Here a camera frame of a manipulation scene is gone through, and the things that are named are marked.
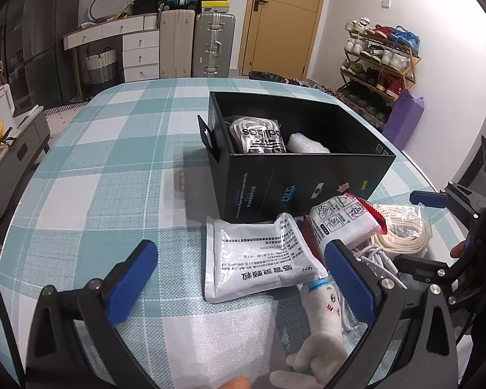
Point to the white printed pouch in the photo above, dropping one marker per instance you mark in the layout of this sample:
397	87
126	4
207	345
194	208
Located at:
255	257

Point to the white bin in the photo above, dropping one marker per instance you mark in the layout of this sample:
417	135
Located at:
0	103

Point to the dark grey wardrobe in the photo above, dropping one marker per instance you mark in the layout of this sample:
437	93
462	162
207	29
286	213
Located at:
44	44

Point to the beige suitcase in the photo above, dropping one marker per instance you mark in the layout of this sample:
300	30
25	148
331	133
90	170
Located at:
176	44

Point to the grey plush toy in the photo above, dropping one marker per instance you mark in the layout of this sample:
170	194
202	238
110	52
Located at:
322	332

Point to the grey side cabinet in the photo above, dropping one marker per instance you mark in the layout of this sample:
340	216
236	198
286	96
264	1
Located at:
12	158

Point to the red white packet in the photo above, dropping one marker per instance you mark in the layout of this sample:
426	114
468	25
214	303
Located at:
342	221

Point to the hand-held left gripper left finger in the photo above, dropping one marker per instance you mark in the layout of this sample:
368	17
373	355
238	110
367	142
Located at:
131	279

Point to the woven laundry basket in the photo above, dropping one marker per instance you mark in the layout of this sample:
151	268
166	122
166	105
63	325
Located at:
101	69

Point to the purple bag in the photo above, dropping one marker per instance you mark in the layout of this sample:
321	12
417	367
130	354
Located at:
403	119

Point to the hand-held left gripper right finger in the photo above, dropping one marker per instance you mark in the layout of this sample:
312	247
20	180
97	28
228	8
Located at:
350	281

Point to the black cardboard box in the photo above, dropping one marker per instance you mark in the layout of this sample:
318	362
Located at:
291	186

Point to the wooden shoe rack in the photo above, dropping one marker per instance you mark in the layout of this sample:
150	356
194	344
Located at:
378	69

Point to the dark shoes on floor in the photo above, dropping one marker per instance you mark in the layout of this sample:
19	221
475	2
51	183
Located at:
275	77

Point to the white drawer dresser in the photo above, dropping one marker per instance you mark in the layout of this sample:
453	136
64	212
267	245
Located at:
137	48

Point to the wooden door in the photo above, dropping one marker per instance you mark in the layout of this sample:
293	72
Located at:
283	20

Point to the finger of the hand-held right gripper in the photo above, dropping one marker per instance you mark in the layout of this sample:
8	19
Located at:
429	199
423	268

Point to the black white printed bag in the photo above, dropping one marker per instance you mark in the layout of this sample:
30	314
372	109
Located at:
259	135

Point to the silver suitcase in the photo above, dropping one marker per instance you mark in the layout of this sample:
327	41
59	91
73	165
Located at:
212	44

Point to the person's right hand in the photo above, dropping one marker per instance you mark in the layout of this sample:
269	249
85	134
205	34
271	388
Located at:
457	250

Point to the white foam wrap sheet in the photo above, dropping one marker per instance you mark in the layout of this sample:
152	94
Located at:
218	340

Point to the white bubble wrap roll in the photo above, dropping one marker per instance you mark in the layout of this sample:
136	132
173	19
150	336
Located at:
305	142

